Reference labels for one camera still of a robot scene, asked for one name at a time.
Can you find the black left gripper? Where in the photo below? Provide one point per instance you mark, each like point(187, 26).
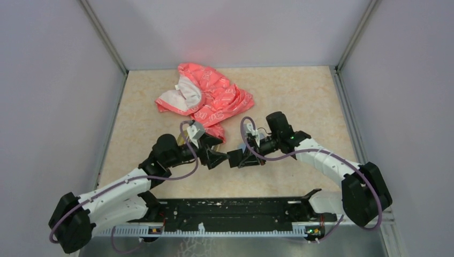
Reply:
point(213, 157)

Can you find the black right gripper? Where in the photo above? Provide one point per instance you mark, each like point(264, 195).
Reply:
point(247, 159)

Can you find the gold card tin box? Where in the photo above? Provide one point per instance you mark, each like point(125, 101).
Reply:
point(180, 139)

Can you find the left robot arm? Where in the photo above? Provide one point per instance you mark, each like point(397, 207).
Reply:
point(76, 219)

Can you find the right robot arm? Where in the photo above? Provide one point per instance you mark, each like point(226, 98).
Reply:
point(363, 194)

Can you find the pink patterned cloth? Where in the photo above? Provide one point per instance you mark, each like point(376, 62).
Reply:
point(205, 95)

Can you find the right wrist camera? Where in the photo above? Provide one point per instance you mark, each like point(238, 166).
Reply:
point(253, 133)

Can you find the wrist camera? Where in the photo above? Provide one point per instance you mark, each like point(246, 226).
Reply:
point(195, 131)
point(253, 133)

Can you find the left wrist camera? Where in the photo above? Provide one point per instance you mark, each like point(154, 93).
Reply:
point(195, 131)

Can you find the white slotted cable duct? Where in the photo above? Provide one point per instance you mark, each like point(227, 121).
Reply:
point(145, 231)

